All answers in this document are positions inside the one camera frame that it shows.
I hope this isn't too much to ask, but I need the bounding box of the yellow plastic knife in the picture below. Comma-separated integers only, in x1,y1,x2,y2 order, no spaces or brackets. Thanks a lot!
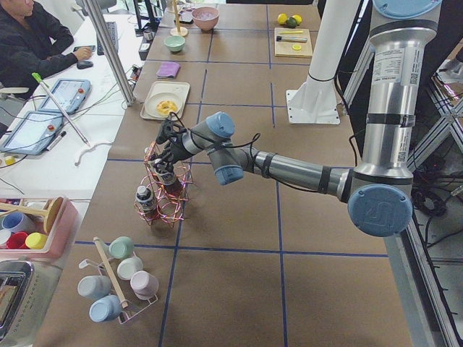
278,30,305,35

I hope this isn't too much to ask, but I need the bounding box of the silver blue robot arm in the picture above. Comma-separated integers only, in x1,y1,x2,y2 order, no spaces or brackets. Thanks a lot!
153,1,441,237

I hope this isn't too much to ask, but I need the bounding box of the teach pendant far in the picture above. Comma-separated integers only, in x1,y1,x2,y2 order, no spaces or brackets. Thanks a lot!
51,79,91,115

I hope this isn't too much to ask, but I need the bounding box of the pink bowl of ice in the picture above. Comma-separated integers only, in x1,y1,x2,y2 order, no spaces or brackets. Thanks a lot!
192,7,219,31

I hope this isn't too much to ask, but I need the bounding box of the steel muddler black tip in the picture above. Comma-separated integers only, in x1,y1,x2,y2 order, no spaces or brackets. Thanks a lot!
276,35,307,43

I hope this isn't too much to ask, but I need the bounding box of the grey blue cup on rack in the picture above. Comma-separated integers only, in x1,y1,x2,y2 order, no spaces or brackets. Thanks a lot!
77,275,111,301

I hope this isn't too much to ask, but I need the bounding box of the green lime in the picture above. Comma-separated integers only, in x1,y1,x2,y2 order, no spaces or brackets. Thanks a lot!
286,17,298,28

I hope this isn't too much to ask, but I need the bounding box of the light blue cup on rack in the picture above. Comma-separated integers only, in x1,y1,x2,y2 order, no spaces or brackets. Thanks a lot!
89,294,122,322

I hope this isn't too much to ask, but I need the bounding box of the yellow lemon left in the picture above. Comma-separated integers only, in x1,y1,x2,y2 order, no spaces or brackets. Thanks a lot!
277,13,288,25

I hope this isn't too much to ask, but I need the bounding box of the mint cup on rack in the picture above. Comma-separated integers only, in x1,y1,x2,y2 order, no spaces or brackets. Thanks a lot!
109,236,135,259

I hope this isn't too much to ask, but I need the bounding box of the cream serving tray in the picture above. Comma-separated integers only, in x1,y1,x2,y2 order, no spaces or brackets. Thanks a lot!
140,81,190,120

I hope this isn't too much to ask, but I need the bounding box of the glazed twisted donut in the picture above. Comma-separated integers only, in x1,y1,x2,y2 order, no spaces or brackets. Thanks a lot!
156,100,178,116

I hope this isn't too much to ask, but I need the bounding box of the wire cup rack wooden handle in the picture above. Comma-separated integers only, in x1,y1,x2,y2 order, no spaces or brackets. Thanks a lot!
79,236,158,325

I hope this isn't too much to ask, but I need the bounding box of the dark tea bottle white cap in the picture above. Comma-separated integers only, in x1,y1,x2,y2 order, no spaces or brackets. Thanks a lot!
155,166,182,196

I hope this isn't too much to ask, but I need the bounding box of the aluminium frame post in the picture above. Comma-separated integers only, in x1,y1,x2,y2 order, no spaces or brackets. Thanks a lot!
83,0,135,106

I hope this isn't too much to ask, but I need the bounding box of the wooden mug tree stand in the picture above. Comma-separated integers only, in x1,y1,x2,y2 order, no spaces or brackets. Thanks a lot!
170,0,188,37

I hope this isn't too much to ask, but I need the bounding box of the black braided camera cable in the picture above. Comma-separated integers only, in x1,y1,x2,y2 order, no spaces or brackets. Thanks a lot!
168,111,348,194

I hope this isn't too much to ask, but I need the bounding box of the black computer mouse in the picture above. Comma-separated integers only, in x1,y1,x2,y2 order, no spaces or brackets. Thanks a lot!
76,60,93,69

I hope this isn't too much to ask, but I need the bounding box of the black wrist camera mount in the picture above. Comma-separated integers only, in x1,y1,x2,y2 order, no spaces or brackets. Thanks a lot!
156,119,183,145

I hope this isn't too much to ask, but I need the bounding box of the black keyboard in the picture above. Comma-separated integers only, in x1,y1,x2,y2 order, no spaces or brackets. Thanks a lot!
96,21,119,56

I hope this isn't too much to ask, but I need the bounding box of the teach pendant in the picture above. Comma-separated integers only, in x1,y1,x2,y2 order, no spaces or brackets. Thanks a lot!
51,79,91,115
1,111,64,155

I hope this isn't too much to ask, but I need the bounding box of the seated person dark jacket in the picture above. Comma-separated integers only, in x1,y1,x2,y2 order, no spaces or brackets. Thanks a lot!
1,1,92,99

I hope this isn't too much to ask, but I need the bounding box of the cream round plate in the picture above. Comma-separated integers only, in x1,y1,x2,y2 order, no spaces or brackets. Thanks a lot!
145,92,183,119

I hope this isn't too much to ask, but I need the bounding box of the copper wire bottle rack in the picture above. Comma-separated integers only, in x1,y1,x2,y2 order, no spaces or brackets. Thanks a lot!
134,142,192,227

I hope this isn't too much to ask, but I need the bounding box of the wooden cutting board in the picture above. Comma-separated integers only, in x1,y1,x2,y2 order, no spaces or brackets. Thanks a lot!
274,27,313,58

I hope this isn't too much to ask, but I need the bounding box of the tea bottle in rack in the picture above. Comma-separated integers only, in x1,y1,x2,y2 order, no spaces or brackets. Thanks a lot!
144,147,159,168
135,185,159,220

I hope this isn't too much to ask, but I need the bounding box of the metal rod pointer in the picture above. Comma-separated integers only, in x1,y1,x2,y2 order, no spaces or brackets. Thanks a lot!
32,72,90,147

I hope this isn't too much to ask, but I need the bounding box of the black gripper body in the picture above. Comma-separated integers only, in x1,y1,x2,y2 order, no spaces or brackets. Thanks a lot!
160,139,188,164

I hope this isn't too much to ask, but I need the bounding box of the white cup on rack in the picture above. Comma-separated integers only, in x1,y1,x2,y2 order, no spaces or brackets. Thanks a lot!
116,255,143,280

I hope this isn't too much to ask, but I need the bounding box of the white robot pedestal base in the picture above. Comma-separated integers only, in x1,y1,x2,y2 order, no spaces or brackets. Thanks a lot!
286,0,362,125

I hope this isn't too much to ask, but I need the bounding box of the pink cup on rack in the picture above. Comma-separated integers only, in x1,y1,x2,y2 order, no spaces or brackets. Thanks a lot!
130,270,159,300

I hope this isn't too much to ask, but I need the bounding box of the black marker pen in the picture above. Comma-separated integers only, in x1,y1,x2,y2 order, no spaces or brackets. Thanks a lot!
46,131,67,151

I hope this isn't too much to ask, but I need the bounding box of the teach pendant near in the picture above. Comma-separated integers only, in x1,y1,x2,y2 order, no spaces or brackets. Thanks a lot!
1,111,64,155

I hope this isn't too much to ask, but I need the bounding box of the purple folded cloth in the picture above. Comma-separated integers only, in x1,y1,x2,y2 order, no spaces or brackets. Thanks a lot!
156,61,181,79

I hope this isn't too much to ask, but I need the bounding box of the pink storage bin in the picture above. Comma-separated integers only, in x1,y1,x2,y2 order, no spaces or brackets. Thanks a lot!
1,197,78,260

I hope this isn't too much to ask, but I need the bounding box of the mint green bowl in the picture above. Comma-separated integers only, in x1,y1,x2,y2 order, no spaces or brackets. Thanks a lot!
163,35,186,53

